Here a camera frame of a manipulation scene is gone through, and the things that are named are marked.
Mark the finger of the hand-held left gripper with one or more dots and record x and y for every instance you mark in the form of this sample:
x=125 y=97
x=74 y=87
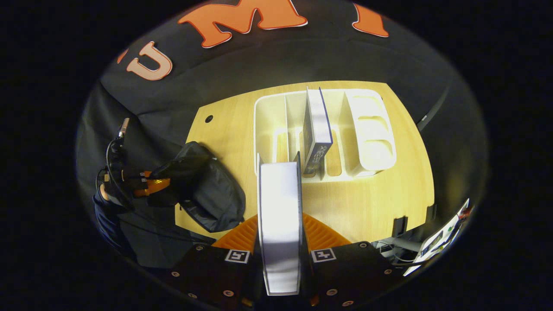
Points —
x=153 y=183

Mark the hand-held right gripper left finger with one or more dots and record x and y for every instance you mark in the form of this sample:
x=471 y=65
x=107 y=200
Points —
x=216 y=276

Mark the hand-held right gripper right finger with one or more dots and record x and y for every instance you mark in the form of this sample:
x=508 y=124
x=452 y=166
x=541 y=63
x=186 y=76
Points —
x=345 y=276

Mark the black schoolbag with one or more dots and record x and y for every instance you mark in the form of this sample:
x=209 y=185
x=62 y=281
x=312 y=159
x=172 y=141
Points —
x=216 y=194

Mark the white spine book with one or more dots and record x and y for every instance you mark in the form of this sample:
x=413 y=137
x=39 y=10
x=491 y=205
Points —
x=281 y=216

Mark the white bookshelf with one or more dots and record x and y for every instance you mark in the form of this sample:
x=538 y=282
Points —
x=371 y=138

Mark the blue cover book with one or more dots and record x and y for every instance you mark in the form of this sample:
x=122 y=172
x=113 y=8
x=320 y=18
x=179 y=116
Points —
x=319 y=129

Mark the black table grommet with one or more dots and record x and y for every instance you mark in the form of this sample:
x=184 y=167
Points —
x=209 y=118

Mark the white electronic device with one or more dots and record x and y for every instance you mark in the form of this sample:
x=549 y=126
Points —
x=440 y=242

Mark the black table bracket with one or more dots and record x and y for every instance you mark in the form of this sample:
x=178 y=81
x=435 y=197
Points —
x=399 y=225

